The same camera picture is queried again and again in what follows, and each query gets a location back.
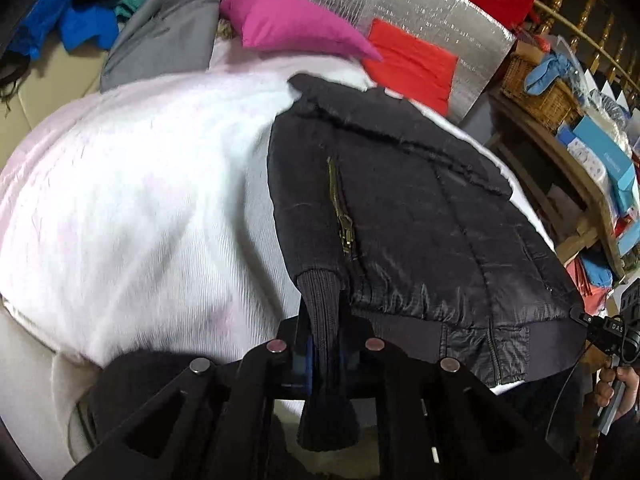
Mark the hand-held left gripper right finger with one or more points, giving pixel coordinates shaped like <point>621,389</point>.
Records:
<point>425,410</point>

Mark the red folded cloth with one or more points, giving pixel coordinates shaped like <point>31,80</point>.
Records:
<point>590,290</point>
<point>415,65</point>

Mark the wooden railing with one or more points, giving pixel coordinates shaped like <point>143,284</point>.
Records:
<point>590,15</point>

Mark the black puffer jacket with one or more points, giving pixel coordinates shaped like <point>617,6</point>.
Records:
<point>410,210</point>

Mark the silver foil insulation mat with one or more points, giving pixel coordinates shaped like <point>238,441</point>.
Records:
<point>425,20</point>

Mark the wooden side table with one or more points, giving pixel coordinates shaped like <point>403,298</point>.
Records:
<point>575,185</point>

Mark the blue garment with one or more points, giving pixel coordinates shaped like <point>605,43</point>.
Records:
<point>65,20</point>

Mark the pink pillow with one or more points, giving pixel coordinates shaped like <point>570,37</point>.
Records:
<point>290,20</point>

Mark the wicker basket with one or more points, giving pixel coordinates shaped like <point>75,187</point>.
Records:
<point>540,100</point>

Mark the blue cardboard box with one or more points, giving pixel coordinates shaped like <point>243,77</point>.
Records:
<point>607,152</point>

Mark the white fluffy blanket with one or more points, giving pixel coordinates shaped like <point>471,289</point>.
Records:
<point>140,200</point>

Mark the grey garment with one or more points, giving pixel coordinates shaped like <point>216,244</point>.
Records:
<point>160,45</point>

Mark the white patterned box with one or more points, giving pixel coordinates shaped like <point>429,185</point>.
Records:
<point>582,155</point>

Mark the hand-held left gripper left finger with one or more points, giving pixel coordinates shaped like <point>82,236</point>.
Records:
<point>240,410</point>

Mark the person's right hand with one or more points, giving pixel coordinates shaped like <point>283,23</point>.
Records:
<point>631,390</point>

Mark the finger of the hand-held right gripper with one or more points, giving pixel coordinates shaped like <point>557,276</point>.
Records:
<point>580,317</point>

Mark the light blue mitten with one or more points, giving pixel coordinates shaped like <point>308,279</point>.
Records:
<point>550,72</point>

